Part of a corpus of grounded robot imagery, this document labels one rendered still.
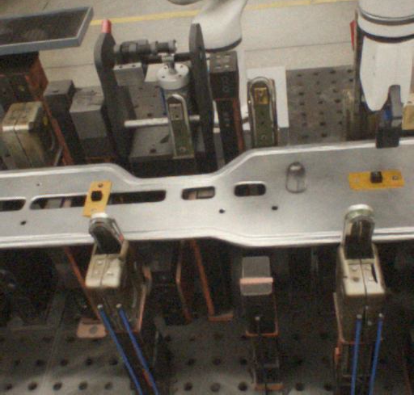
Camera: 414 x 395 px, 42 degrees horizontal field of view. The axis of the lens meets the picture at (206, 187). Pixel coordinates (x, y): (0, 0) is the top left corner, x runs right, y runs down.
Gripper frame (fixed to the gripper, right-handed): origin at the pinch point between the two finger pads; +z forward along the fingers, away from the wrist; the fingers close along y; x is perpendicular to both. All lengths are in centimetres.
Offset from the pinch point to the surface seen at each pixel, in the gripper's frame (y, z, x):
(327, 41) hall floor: -221, 113, 18
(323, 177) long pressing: -1.5, 11.9, -8.1
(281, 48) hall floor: -219, 113, -8
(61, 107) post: -19, 6, -56
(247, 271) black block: 16.3, 12.9, -20.8
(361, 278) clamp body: 22.4, 7.4, -5.8
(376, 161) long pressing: -4.6, 11.9, 1.0
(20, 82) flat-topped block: -30, 6, -68
